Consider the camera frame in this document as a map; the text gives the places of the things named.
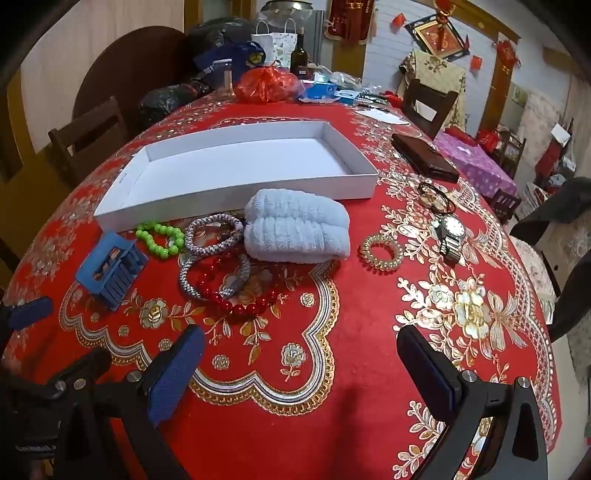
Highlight red floral tablecloth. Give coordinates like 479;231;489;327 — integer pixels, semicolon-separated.
0;90;566;480

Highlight dark wine bottle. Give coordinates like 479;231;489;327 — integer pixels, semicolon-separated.
291;28;309;75

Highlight blue fabric bag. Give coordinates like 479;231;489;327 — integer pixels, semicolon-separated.
193;41;266;77

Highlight white cardboard tray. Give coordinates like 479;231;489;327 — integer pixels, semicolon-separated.
93;121;378;232

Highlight framed diamond wall picture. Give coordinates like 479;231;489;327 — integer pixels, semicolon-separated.
405;14;469;63

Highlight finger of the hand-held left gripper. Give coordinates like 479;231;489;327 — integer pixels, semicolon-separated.
0;296;54;331
0;347;112;403

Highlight black hair ties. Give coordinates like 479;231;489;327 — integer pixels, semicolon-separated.
417;182;459;215

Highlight white paper gift bag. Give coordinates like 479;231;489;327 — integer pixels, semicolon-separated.
252;18;298;70

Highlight beige floral chair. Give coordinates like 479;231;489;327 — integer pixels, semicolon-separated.
508;235;557;324

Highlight blue hair claw clip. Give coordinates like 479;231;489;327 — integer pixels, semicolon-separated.
75;231;149;311

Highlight floral chair cover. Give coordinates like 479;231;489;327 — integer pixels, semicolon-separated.
399;48;468;132

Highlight blue tissue packet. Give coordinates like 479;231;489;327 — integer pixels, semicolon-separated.
298;82;338;103

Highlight red knot ornament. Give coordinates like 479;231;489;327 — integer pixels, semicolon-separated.
493;39;522;75

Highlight brown wooden chair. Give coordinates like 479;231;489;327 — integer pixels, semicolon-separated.
48;96;130;176

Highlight light blue fluffy scrunchie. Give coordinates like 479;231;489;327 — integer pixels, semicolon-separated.
242;188;351;265

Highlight dark wooden chair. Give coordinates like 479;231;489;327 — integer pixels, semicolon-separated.
402;78;460;139

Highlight red bead bracelet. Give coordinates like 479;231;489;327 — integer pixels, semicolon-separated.
194;270;280;319

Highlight red plastic bag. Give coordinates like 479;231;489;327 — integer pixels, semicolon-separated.
235;67;302;103

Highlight purple tablecloth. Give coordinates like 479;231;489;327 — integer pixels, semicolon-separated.
434;130;518;197

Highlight large black plastic bag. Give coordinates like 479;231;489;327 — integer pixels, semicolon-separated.
185;17;257;75

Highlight clear plastic jar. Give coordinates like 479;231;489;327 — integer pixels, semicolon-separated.
213;59;236;99

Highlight small black plastic bag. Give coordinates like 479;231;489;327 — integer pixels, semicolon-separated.
139;83;218;132

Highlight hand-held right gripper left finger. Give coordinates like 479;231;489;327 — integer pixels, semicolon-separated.
55;323;206;480

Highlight round wooden tabletop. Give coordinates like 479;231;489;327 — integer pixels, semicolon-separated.
71;25;188;125

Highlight green bead bracelet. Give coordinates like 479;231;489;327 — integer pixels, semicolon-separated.
135;222;186;259

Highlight grey braided bracelet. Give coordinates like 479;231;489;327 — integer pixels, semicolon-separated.
184;213;245;256
178;253;252;302

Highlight brown leather wallet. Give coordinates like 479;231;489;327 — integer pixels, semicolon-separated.
391;133;461;183

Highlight pale gold spiral hair tie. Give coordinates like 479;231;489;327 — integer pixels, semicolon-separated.
359;233;406;265

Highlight white paper sheet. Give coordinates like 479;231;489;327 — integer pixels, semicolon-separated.
355;105;409;126

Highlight small wooden chair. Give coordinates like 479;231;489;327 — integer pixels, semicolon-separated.
496;131;527;178

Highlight red wall hanging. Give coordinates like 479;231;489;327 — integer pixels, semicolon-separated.
323;0;377;44

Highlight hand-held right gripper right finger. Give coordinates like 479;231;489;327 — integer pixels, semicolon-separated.
397;323;550;480

